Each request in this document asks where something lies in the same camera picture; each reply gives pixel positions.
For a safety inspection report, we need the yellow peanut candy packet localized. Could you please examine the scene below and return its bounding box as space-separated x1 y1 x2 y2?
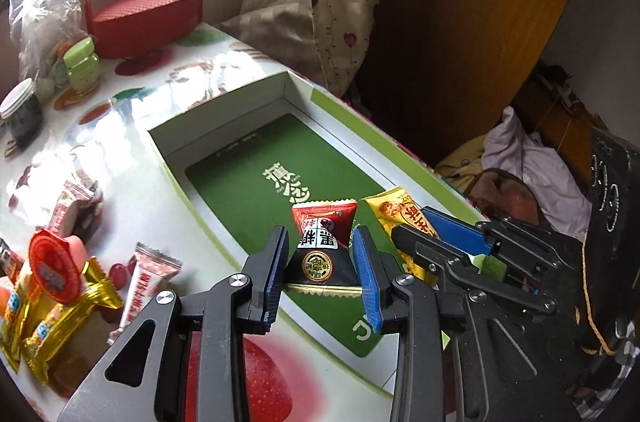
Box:
364 187 439 287

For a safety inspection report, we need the red black triangular candy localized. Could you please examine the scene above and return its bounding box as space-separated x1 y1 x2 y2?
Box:
284 199 362 298

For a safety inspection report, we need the pink white small packet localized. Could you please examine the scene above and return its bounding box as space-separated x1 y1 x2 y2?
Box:
107 242 182 345

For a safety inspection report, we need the pink jelly cup red lid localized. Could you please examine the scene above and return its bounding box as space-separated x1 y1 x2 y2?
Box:
28 229 89 305

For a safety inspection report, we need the long gold snack bar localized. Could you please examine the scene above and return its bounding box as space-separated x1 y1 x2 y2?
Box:
1 271 47 373

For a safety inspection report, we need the pile of clothes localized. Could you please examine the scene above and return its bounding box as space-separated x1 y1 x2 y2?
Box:
436 106 591 240

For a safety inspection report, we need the green white cardboard box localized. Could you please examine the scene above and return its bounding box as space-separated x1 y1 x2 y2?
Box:
152 72 482 388

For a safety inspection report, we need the pink white wafer packet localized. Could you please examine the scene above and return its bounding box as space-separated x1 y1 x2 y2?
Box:
46 170 104 242

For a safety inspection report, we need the brown wooden wardrobe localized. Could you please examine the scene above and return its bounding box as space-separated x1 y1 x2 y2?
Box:
356 0 568 164

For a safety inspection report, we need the dark red small packet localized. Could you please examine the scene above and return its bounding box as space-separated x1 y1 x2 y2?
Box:
0 239 24 285

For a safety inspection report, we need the orange pink jelly cup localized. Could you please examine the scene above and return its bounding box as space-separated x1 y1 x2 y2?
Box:
0 276 14 316

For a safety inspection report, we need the dark jar white lid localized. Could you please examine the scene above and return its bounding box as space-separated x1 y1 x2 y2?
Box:
0 78 43 147

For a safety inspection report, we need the clear plastic bag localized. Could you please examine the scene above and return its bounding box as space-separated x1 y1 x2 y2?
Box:
9 0 88 81

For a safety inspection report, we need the red basket with handle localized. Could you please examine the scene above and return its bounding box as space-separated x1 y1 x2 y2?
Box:
84 0 203 60

